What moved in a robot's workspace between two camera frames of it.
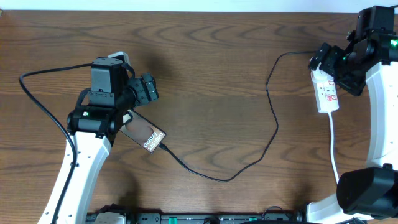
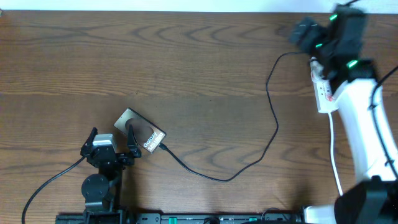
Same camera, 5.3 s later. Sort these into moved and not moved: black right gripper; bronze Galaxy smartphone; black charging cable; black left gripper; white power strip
Moved: black left gripper; black right gripper
Not moved: black charging cable; white power strip; bronze Galaxy smartphone
